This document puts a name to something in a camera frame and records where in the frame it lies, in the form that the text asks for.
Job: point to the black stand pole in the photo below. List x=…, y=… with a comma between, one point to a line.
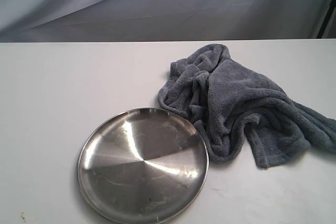
x=327, y=23

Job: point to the round stainless steel plate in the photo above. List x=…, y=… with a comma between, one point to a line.
x=144, y=165

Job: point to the grey-blue fluffy towel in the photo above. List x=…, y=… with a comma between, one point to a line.
x=230, y=104

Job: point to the grey fabric backdrop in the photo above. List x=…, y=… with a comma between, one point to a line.
x=158, y=20

